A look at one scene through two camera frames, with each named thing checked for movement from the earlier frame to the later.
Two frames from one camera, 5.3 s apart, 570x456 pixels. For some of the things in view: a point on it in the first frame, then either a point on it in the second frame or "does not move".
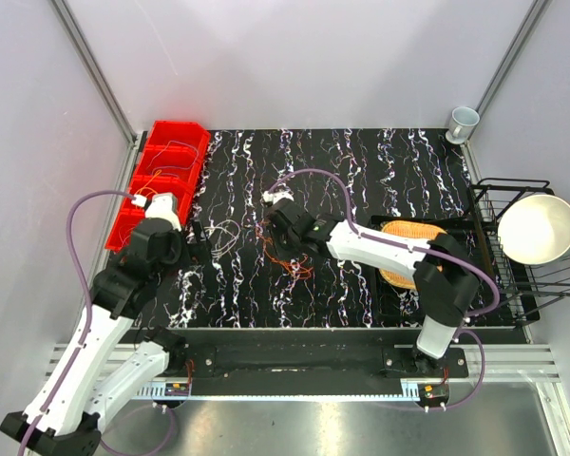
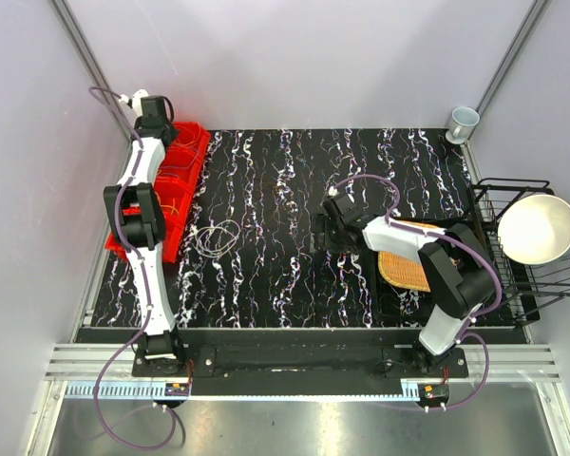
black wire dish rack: [524, 289] does not move
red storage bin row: [170, 162] does not move
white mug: [463, 121] does not move
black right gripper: [275, 237] to [321, 223]
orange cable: [293, 268] to [199, 134]
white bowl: [538, 229] does not move
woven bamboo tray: [413, 229] does not move
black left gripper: [197, 253] to [173, 133]
